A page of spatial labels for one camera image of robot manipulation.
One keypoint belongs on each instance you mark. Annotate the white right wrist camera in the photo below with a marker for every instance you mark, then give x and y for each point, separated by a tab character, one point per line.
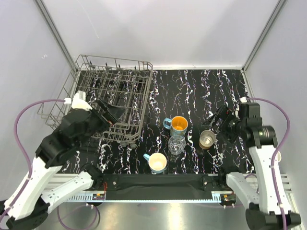
241	100

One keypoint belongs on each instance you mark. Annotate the black marble pattern mat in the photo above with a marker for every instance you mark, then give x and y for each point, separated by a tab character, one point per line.
193	94

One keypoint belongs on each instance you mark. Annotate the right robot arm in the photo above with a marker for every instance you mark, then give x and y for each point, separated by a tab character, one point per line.
268	208

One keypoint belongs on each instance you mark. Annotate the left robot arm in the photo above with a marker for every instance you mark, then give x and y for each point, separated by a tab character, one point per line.
29	206

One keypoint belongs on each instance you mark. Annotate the brown metal cup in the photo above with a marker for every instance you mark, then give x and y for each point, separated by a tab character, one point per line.
207	139

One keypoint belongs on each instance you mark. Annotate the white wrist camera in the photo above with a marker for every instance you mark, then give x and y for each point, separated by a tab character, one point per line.
78	101
241	100

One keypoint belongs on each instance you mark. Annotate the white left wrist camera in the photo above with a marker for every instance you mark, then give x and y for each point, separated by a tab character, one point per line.
78	101

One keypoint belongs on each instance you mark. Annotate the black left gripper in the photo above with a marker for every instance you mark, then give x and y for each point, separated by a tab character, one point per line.
111	115

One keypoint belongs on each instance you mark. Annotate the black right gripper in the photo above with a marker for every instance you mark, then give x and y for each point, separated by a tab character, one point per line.
225	114

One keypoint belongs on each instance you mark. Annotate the clear glass cup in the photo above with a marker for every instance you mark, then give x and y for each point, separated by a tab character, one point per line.
176	144

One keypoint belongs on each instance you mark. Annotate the blue butterfly mug orange inside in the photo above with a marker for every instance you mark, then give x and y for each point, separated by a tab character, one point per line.
177	126

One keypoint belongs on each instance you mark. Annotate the white slotted cable duct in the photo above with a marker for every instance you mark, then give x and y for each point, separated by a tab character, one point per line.
88	197

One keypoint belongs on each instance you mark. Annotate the grey wire dish rack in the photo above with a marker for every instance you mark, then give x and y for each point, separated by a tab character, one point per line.
122	83

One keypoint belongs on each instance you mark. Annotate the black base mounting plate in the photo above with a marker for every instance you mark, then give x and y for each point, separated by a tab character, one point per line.
162	186

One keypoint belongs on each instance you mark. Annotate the blue mug cream inside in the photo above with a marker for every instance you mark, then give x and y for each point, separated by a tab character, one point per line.
157	162

